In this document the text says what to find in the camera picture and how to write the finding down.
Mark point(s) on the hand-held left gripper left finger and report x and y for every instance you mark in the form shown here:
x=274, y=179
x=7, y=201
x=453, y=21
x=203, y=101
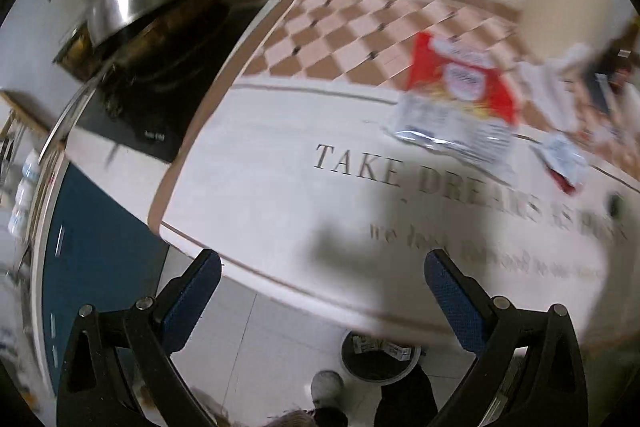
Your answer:
x=192, y=294

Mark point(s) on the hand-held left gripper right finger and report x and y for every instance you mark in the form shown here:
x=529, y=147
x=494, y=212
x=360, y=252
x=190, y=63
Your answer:
x=452, y=297

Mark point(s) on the round black trash bin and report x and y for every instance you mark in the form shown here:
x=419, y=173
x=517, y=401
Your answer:
x=372, y=364

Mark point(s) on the small white and red wrapper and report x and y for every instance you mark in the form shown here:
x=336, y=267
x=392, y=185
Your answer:
x=562, y=159

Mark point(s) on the red and white snack packet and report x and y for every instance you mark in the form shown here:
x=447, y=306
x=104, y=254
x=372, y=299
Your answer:
x=457, y=107

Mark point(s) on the blue cabinet door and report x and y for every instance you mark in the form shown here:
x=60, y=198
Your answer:
x=95, y=257

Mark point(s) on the person's dark trouser leg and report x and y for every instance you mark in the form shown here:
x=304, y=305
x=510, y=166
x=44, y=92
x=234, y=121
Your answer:
x=405, y=399

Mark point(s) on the printed checkered table mat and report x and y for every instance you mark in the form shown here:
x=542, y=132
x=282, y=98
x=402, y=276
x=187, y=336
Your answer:
x=260, y=187

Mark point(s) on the person's grey shoe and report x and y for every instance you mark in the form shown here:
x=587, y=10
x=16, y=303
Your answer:
x=326, y=387

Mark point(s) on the black induction cooktop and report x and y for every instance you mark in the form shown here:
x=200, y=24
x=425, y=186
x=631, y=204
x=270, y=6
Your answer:
x=150, y=117

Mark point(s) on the clear plastic water bottles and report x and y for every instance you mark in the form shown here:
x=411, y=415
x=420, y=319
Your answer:
x=22, y=194

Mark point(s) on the crumpled white tissue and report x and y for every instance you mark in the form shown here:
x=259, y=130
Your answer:
x=547, y=82

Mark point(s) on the dark cooking pan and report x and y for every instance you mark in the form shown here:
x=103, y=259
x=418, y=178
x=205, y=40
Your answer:
x=165, y=34

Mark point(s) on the beige cardboard box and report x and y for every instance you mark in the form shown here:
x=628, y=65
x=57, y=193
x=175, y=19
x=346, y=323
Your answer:
x=560, y=2

